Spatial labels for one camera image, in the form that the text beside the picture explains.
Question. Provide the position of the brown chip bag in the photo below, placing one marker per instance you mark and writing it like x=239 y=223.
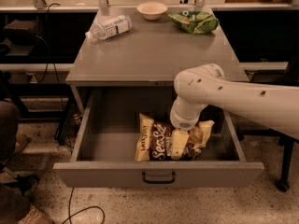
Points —
x=155 y=141

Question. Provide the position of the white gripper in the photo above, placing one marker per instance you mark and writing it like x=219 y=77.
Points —
x=181 y=121

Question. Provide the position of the black drawer handle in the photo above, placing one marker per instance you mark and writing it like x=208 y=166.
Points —
x=158 y=179

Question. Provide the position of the open grey drawer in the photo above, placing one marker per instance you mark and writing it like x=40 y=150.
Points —
x=104 y=153

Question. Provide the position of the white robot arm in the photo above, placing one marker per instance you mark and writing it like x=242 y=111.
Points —
x=273 y=106

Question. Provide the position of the white power outlet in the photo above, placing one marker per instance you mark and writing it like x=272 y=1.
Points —
x=31 y=77

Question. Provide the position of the grey metal cabinet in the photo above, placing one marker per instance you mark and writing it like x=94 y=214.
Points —
x=152 y=52

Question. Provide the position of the green chip bag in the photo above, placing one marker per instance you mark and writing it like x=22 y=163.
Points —
x=194 y=22

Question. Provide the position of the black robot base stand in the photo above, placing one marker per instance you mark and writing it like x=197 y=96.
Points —
x=286 y=142

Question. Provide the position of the clear plastic water bottle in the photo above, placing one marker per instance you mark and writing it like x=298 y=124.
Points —
x=102 y=30

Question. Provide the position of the white bowl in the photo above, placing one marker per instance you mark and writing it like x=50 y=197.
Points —
x=152 y=11

